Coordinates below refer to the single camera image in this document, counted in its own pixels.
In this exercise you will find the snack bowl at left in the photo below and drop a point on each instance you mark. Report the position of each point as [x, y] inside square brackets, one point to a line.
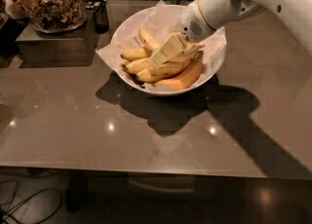
[14, 10]

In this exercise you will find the large orange-yellow banana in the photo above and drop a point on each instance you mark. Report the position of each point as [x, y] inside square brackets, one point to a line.
[186, 78]

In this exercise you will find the white paper liner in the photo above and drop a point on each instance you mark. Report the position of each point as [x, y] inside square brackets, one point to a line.
[156, 18]

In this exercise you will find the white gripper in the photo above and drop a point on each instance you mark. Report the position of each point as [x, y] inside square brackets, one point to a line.
[189, 23]

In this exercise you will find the middle left yellow banana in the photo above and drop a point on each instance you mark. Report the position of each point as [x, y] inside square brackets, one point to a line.
[133, 67]

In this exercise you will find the upper left yellow banana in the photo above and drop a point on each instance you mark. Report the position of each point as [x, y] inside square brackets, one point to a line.
[135, 53]

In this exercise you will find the dark scoop holder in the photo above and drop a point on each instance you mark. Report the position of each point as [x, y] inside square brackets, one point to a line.
[99, 8]

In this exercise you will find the glass jar of nuts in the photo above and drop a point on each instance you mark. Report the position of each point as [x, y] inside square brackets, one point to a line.
[55, 16]

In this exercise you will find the white bowl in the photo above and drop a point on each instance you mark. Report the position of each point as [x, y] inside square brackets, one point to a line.
[214, 62]

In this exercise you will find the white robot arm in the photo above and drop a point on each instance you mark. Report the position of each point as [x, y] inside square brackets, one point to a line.
[296, 15]

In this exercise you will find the lower yellow banana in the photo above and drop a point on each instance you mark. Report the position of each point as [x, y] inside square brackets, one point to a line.
[164, 71]

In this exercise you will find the dark metal box stand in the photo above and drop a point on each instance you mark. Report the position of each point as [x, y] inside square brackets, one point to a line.
[74, 48]

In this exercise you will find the long top yellow banana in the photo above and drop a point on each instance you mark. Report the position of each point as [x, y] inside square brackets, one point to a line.
[150, 43]

